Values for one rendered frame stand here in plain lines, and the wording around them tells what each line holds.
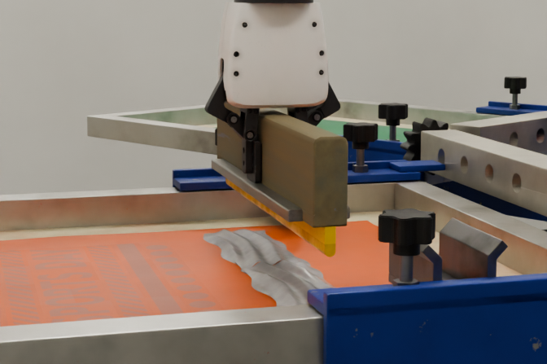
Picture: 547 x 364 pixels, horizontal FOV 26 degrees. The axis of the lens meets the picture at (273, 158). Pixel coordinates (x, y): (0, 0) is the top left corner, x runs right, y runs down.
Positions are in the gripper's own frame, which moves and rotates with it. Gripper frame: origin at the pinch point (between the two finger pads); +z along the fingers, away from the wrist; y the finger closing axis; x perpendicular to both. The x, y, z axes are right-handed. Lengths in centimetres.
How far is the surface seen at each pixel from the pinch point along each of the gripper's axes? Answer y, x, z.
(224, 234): 1.5, -14.2, 10.3
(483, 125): -39, -36, 2
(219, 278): 5.9, 2.5, 10.7
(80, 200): 15.8, -25.2, 7.8
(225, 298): 7.0, 9.8, 10.7
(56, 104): -13, -380, 33
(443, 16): -183, -379, -2
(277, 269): 0.6, 3.8, 9.9
